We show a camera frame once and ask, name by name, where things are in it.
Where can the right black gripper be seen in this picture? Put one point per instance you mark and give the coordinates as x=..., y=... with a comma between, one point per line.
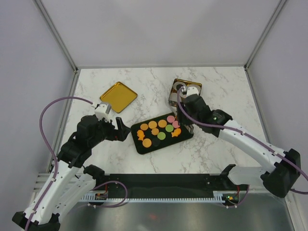
x=180, y=120

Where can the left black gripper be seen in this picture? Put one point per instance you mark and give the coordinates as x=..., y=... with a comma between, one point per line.
x=120, y=134

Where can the green round cookie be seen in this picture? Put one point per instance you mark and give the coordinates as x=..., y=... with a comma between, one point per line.
x=161, y=136
x=169, y=128

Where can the orange bitten round cookie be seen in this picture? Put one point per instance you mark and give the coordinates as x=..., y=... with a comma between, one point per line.
x=155, y=131

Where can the black round cookie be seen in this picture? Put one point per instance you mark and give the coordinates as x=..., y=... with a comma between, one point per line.
x=155, y=142
x=178, y=86

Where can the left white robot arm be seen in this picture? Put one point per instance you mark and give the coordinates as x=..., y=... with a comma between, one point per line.
x=55, y=200

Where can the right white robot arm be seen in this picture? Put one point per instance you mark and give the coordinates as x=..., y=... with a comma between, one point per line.
x=279, y=169

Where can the pink round cookie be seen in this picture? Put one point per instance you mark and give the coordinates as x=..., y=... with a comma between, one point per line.
x=170, y=119
x=175, y=124

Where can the orange fish cookie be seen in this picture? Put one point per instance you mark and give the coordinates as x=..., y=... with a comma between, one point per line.
x=176, y=132
x=140, y=135

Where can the square cookie tin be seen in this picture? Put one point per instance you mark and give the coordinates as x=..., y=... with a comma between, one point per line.
x=173, y=105

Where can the gold square tin lid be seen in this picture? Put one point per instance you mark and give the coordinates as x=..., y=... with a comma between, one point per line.
x=119, y=96

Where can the white paper cup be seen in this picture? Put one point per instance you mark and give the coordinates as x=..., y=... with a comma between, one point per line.
x=178, y=82
x=172, y=97

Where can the black rectangular tray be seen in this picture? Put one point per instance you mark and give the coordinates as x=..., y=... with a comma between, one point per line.
x=168, y=141

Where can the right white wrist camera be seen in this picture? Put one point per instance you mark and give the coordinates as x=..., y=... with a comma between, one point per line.
x=188, y=91

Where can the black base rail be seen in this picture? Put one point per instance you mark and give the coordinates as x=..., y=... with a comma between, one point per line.
x=174, y=186

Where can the white slotted cable duct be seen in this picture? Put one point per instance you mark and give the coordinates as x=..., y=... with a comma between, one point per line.
x=92, y=197

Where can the left aluminium frame post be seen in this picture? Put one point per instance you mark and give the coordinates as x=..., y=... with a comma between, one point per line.
x=55, y=33

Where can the aluminium frame post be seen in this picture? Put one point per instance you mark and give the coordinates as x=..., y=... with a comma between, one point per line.
x=272, y=20
x=55, y=33

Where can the right aluminium frame post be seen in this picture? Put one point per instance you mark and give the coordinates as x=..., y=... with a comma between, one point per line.
x=272, y=20

